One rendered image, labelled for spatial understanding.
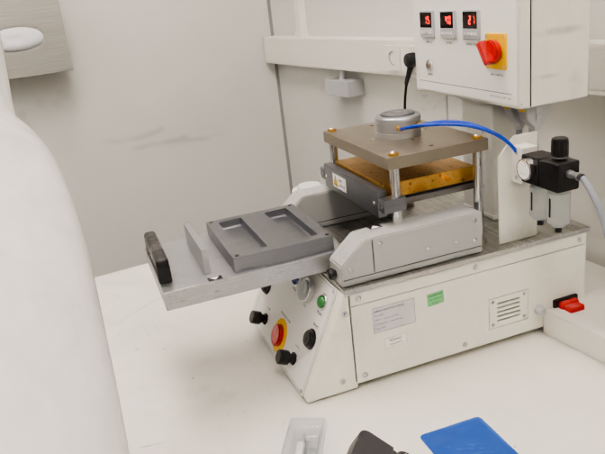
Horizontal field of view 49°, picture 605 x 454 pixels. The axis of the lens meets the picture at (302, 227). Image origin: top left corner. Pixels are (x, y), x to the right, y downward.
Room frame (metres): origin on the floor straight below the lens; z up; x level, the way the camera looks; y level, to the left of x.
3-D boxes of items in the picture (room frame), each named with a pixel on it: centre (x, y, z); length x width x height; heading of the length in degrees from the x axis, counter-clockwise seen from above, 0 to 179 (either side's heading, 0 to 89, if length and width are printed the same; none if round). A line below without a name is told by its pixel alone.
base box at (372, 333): (1.12, -0.18, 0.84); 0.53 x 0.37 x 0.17; 108
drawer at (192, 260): (1.05, 0.11, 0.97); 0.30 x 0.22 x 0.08; 108
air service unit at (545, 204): (0.97, -0.38, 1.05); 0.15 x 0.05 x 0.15; 18
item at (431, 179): (1.13, -0.19, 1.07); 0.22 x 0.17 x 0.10; 18
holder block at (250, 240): (1.06, 0.06, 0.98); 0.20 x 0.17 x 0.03; 18
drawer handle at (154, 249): (1.00, 0.24, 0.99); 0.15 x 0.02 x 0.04; 18
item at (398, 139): (1.13, -0.22, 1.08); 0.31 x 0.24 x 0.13; 18
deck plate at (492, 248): (1.15, -0.22, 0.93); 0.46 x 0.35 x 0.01; 108
